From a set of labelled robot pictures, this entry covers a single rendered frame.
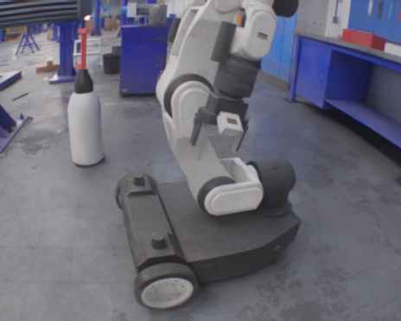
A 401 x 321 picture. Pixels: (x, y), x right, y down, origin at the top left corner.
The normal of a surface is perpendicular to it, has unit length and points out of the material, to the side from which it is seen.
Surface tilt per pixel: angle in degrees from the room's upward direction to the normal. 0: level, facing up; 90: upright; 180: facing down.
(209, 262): 90
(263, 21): 90
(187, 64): 90
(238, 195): 90
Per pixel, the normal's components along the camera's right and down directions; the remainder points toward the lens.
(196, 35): 0.22, 0.79
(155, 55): 0.24, 0.47
